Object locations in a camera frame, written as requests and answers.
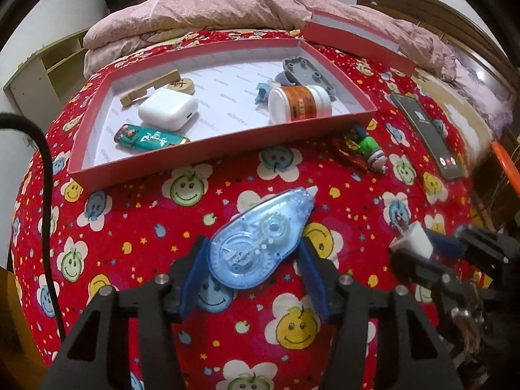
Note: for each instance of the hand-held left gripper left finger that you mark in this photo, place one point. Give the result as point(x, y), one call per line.
point(195, 280)

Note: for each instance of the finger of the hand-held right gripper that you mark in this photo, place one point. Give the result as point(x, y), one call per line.
point(414, 268)
point(443, 243)

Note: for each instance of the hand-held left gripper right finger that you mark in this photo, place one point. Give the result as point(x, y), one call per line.
point(315, 280)

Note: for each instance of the white charger plug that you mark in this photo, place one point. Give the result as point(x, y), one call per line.
point(416, 239)

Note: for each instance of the blue correction tape dispenser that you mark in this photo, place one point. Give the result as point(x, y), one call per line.
point(260, 243)

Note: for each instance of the green printed packet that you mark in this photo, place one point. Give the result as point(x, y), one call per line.
point(146, 138)

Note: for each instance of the white earbuds case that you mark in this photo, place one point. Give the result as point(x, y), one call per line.
point(166, 109)

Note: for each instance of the white orange bottle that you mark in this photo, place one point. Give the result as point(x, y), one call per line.
point(300, 103)

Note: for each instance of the wooden phone stand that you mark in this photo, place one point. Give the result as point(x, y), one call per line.
point(138, 95)

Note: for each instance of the red cardboard box tray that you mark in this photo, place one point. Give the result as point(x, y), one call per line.
point(227, 89)

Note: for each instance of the wooden chess piece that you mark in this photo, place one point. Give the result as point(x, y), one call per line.
point(181, 86)

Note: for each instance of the blue plastic clip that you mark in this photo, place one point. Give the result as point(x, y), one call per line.
point(262, 91)

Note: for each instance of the black smartphone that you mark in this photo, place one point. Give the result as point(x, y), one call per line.
point(426, 130)

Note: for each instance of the green toy figure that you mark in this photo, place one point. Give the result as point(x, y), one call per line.
point(367, 146)

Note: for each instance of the beige printed bedsheet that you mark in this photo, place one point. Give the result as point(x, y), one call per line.
point(459, 113)

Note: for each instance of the brown wooden cabinet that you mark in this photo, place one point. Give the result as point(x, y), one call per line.
point(12, 313)

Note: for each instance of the red cardboard box lid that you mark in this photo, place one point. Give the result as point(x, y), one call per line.
point(357, 44)

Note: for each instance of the dark wooden headboard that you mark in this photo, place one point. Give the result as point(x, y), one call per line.
point(447, 20)

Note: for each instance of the beige shelf unit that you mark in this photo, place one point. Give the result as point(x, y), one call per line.
point(40, 65)

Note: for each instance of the pink quilt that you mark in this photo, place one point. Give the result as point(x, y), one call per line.
point(227, 4)

